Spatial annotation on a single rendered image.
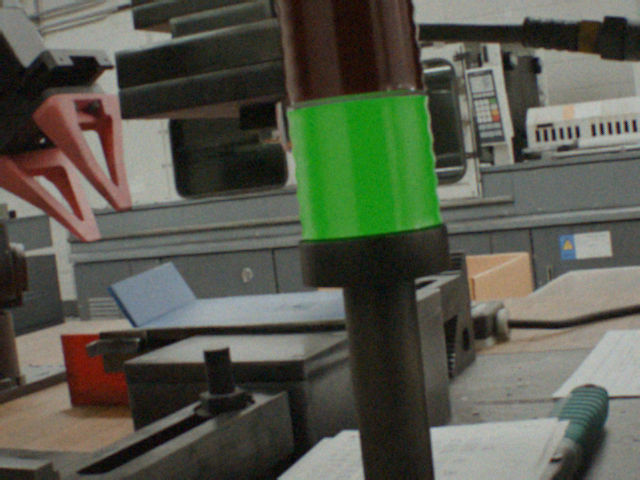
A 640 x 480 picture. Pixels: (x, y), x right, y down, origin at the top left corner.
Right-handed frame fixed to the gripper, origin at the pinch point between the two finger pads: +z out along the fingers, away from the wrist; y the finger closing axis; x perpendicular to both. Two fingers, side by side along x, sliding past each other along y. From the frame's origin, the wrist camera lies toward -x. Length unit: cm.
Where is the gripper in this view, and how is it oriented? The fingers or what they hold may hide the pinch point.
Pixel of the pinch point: (102, 214)
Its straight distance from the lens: 63.9
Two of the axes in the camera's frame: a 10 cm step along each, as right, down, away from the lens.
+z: 5.7, 8.1, -1.5
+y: 7.0, -5.8, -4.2
